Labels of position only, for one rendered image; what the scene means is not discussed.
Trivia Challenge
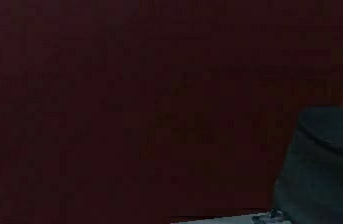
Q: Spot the dark red cupboard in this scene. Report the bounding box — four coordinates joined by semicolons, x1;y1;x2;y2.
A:
0;0;343;224

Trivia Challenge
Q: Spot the dark grey round bin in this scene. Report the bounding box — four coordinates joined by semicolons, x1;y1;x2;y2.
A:
273;105;343;224

